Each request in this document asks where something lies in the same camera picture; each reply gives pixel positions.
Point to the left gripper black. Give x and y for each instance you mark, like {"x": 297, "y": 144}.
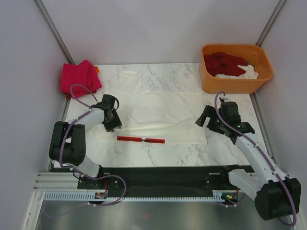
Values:
{"x": 116, "y": 123}

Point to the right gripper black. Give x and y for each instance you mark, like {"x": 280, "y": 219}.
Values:
{"x": 208, "y": 111}

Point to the white t-shirt red print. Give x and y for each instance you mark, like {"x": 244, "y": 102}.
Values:
{"x": 168, "y": 115}

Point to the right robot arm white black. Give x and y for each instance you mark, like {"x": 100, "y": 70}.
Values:
{"x": 275, "y": 195}

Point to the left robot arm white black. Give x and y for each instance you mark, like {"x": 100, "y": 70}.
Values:
{"x": 68, "y": 142}

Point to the orange plastic bin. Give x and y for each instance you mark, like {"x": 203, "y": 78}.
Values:
{"x": 258, "y": 71}

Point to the dark red t-shirt in bin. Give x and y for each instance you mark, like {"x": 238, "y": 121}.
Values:
{"x": 223, "y": 63}

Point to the folded pink t-shirt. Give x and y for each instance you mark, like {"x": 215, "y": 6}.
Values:
{"x": 83, "y": 74}

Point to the aluminium rail frame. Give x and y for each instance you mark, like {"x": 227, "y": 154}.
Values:
{"x": 55, "y": 181}

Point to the white slotted cable duct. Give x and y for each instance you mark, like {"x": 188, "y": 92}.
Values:
{"x": 95, "y": 197}

